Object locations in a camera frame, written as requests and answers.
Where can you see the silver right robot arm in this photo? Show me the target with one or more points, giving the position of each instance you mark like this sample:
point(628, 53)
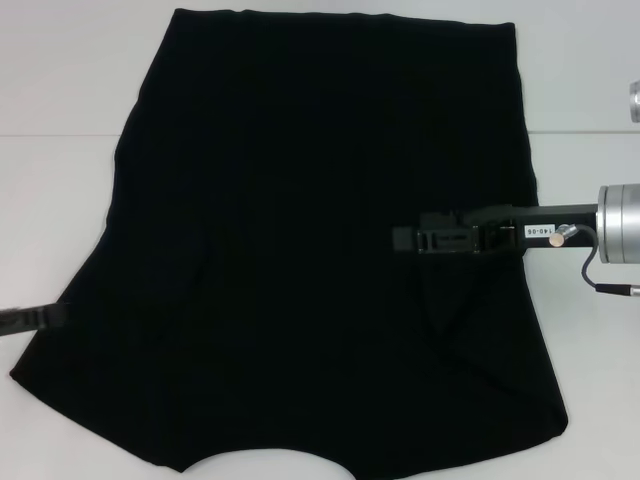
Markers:
point(622, 225)

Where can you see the black t-shirt with FREE print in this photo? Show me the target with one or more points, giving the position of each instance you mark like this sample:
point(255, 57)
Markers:
point(275, 200)

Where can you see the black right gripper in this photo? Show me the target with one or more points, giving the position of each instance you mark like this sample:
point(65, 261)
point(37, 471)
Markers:
point(550, 217)

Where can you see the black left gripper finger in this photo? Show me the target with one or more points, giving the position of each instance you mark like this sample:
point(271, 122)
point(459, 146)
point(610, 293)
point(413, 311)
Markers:
point(30, 320)

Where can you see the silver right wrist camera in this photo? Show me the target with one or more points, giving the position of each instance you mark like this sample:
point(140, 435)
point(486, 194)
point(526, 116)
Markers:
point(635, 102)

